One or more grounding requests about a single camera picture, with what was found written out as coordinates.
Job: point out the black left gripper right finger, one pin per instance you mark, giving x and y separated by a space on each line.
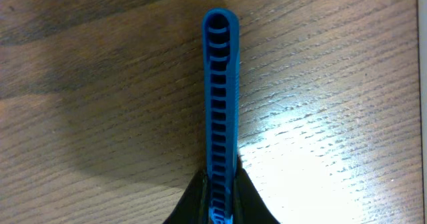
248 206

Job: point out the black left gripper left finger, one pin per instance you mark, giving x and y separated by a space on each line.
193 206

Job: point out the blue disposable razor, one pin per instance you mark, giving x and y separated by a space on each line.
221 68

